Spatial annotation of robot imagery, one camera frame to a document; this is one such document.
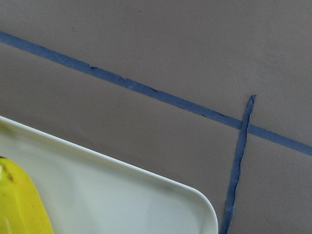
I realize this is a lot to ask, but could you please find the yellow banana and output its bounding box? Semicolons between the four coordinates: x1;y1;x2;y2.
0;157;54;234

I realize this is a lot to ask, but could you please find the white bear plastic tray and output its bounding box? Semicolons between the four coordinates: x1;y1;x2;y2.
0;117;218;234

